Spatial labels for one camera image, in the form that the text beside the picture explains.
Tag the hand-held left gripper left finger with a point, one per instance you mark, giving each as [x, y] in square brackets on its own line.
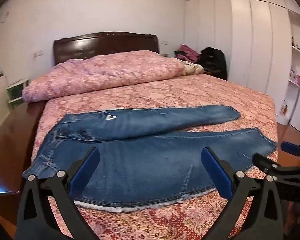
[86, 166]

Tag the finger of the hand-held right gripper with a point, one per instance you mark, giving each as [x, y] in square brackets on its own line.
[291, 147]
[265, 162]

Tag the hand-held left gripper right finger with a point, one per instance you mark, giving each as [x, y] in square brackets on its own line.
[216, 172]

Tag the blue denim pants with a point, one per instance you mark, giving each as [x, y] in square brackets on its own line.
[145, 160]

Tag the person's right hand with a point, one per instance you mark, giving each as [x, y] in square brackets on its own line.
[296, 215]

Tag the orange bottle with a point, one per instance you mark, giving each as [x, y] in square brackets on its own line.
[284, 108]

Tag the white open shelf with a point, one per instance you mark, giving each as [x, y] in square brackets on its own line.
[293, 85]

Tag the pink box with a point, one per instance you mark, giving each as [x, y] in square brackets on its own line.
[295, 77]

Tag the red paisley bedspread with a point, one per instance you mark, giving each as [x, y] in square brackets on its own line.
[190, 92]

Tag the pink floral quilt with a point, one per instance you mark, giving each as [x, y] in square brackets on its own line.
[110, 72]

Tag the green box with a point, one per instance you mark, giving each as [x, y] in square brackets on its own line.
[16, 91]

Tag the cream floral pillow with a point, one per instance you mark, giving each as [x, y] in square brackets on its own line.
[193, 68]

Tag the black backpack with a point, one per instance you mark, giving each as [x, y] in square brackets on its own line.
[213, 61]

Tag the white wardrobe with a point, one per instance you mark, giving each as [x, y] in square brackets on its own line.
[240, 40]

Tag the dark wooden headboard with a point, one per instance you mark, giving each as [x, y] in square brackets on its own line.
[102, 45]

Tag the pink clothes pile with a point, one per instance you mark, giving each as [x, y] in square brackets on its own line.
[187, 53]

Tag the white wall socket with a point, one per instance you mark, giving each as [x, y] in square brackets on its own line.
[165, 42]
[38, 53]

